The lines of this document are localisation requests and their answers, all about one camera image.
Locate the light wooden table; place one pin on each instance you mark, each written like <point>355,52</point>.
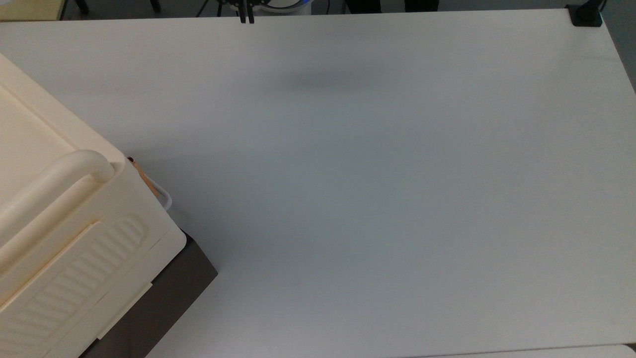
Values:
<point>30,9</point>

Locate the cream cabinet door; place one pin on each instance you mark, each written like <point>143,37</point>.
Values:
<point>141,175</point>

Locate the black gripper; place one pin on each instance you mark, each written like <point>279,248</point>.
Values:
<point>244,2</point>

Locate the dark brown base block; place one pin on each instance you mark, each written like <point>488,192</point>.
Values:
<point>159,303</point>

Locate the cream plastic cabinet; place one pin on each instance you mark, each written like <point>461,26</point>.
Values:
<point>59,219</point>

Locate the black chair leg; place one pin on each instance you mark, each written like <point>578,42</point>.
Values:
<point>155,5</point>
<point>82,6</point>

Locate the black table clamp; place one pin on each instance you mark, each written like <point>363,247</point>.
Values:
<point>586,14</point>

